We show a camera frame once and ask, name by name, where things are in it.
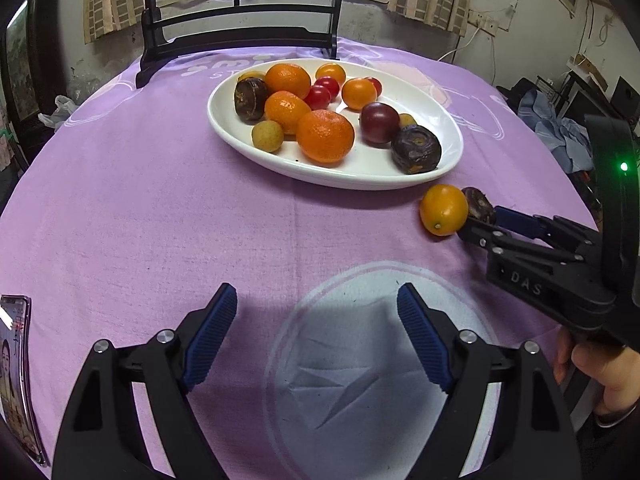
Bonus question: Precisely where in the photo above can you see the round painted screen black stand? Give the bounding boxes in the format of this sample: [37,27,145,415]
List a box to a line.
[136,0,351,88]

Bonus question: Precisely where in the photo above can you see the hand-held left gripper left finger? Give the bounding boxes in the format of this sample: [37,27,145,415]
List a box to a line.
[51,282,238,480]

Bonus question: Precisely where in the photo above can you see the medium orange tangerine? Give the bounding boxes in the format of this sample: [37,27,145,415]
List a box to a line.
[263,61,312,101]
[264,91,313,136]
[341,76,378,112]

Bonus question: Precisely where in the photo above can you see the white cable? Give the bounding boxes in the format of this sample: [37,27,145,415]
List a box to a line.
[437,25,483,63]

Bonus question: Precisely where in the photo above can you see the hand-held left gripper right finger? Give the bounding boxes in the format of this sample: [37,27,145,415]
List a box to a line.
[396,282,583,480]

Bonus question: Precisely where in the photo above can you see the purple printed tablecloth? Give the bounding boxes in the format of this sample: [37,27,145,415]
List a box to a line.
[0,35,608,480]

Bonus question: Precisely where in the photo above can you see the person's right hand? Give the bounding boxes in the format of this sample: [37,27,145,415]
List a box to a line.
[552,327,640,417]

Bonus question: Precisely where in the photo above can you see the dark purple passion fruit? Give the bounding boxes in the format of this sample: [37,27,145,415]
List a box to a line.
[461,186,497,226]
[391,126,443,175]
[234,76,273,123]

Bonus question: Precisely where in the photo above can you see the dark red plum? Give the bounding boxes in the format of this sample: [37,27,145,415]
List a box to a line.
[360,102,401,148]

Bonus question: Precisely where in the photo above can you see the dark wooden cabinet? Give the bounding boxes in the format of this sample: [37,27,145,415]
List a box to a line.
[0,0,46,126]

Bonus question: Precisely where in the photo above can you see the white oval plate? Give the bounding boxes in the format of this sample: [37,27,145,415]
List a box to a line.
[207,57,465,191]

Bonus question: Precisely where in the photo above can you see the person's right forearm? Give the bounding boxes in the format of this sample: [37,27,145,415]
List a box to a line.
[575,400,640,480]

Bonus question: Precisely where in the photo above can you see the small yellow-orange citrus fruit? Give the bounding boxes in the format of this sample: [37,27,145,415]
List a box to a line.
[315,62,347,87]

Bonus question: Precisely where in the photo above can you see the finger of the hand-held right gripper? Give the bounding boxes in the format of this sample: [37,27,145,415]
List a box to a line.
[457,222,582,264]
[492,205,599,247]

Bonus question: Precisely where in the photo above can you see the blue clothes pile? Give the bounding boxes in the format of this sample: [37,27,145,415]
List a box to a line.
[517,89,598,173]

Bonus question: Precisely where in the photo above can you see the pale yellow longan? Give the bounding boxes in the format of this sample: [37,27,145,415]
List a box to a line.
[251,120,284,153]

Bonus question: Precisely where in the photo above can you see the smartphone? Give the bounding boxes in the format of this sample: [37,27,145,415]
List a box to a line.
[0,294,50,467]

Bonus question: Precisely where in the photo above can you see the large orange tangerine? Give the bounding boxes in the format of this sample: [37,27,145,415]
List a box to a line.
[296,109,356,164]

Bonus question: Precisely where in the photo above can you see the white plastic bag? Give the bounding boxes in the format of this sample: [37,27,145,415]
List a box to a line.
[39,95,81,130]

